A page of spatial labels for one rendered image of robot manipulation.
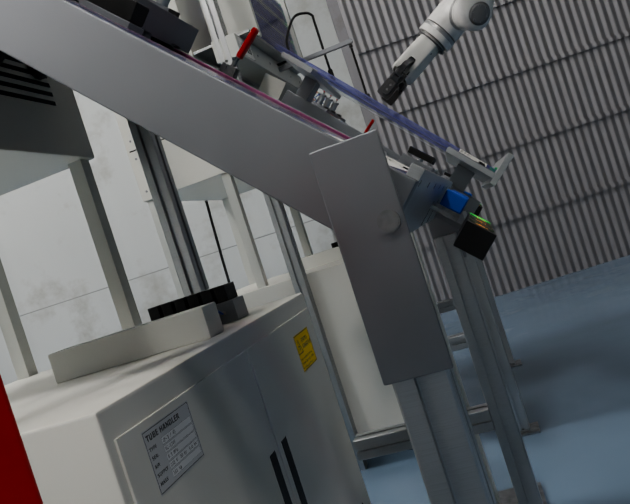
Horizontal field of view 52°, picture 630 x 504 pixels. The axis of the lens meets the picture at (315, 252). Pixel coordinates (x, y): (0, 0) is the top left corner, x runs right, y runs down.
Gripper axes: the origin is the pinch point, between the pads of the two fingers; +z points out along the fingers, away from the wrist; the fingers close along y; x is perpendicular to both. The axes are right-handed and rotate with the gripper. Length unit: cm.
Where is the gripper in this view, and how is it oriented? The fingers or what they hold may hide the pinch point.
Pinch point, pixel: (386, 96)
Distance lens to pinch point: 156.3
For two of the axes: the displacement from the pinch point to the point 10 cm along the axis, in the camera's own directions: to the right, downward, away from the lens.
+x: 7.4, 6.6, -1.0
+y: -2.0, 0.8, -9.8
